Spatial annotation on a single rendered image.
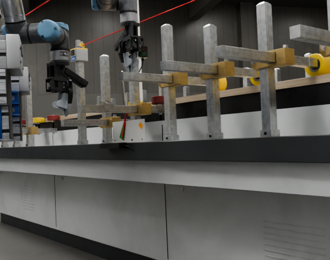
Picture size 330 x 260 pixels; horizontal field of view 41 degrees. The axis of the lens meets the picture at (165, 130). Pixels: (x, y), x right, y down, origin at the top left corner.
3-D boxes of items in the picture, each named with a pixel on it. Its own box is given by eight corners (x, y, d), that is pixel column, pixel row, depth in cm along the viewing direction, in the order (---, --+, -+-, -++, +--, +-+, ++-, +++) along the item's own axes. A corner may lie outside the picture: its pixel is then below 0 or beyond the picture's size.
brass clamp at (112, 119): (111, 127, 212) (111, 116, 212) (97, 128, 223) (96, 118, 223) (122, 127, 216) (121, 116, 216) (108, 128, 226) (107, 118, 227)
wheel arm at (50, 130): (-7, 135, 278) (-8, 128, 278) (-10, 135, 281) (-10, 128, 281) (57, 133, 306) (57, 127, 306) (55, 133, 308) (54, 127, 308)
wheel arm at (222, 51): (223, 55, 123) (223, 43, 123) (214, 58, 125) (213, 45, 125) (324, 67, 154) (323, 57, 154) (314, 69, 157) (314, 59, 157)
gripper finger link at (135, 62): (135, 72, 187) (134, 50, 187) (128, 74, 192) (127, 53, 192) (142, 72, 189) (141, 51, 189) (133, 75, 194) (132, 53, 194)
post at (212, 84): (215, 155, 160) (209, 22, 161) (209, 155, 162) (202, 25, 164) (222, 155, 162) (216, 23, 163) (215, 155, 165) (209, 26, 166)
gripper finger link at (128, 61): (129, 72, 185) (128, 50, 185) (121, 74, 190) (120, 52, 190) (135, 72, 187) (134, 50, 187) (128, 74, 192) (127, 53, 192)
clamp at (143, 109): (142, 114, 193) (142, 102, 193) (125, 116, 204) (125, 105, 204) (152, 114, 197) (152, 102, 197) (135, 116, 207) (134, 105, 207)
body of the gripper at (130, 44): (129, 49, 184) (128, 20, 184) (118, 53, 190) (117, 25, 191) (144, 51, 188) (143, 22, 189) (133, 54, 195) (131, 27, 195)
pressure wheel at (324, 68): (316, 48, 152) (300, 63, 157) (328, 66, 149) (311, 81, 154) (326, 50, 156) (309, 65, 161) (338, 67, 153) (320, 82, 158)
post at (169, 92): (170, 140, 179) (165, 22, 180) (165, 141, 182) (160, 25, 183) (177, 140, 182) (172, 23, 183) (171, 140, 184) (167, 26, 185)
